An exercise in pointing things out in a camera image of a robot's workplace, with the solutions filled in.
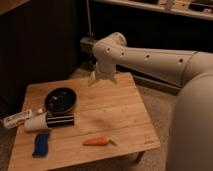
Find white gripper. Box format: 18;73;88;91
88;61;117;86

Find dark ceramic bowl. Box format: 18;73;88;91
44;87;77;115

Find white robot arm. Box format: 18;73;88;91
90;32;213;171

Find wooden low table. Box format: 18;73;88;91
8;73;160;171

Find black striped box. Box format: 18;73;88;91
46;115;74;128

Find white paper cup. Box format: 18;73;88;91
24;114;48;132

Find thin metal pole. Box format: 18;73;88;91
86;0;94;39

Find blue sponge cloth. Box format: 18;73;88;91
32;133;49;157

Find white tube with label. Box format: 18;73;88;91
2;107;45;130

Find wooden shelf with items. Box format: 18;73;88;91
93;0;213;21

